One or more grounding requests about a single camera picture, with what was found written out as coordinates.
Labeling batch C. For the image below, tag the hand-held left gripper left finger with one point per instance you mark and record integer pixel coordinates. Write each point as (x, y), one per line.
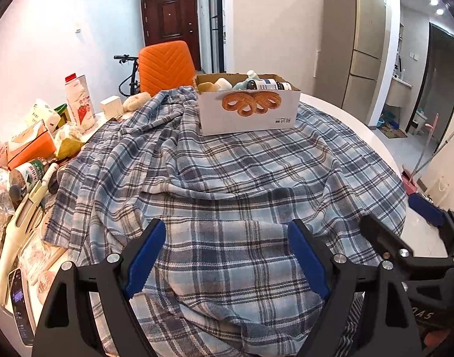
(148, 260)

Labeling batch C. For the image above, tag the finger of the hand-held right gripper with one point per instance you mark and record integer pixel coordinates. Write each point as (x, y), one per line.
(379, 232)
(427, 210)

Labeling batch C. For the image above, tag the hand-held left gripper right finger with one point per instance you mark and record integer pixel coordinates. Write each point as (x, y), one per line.
(308, 260)

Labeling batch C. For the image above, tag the cardboard box with pastry print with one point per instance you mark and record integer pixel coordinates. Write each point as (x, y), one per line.
(245, 119)

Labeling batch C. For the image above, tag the amber soap bar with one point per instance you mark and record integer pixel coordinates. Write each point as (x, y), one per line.
(206, 86)

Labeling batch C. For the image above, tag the teal tube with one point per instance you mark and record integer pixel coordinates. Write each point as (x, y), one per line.
(241, 84)

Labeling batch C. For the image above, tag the pale green tube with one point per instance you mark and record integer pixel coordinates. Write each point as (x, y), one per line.
(251, 74)

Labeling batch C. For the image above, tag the white paper bag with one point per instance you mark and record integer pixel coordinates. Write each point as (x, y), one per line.
(441, 189)

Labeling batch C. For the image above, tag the pink dustpan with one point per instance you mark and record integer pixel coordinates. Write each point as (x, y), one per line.
(411, 184)

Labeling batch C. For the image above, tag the blue plaid cloth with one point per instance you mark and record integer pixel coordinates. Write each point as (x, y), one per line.
(219, 193)

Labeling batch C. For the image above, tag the cream handheld appliance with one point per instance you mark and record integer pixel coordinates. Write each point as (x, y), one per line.
(22, 227)

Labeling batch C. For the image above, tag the white flat device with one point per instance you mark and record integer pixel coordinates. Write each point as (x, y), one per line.
(20, 305)

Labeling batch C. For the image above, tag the yellow bag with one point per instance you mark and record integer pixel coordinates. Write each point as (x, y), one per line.
(68, 143)

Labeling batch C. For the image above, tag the green labelled bottle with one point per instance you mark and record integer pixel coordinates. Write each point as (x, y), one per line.
(26, 178)

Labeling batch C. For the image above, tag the small white box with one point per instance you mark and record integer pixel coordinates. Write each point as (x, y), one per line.
(111, 108)

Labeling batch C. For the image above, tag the beige fluffy item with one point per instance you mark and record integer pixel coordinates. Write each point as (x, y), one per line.
(135, 102)

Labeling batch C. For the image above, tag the orange tissue box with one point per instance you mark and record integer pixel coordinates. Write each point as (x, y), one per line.
(29, 148)

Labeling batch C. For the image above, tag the red and white milk carton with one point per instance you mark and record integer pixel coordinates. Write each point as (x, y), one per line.
(80, 104)

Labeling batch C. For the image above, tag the beige refrigerator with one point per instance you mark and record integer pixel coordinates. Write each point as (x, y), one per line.
(360, 44)

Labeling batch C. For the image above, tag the dark jar with white label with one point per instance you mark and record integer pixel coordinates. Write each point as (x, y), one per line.
(271, 84)

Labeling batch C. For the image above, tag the white lotion bottle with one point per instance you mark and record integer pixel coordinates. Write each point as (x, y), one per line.
(224, 83)

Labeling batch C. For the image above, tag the orange chair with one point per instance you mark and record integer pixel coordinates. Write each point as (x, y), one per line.
(167, 67)

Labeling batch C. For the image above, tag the dark brown door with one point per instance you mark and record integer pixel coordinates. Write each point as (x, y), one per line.
(171, 18)

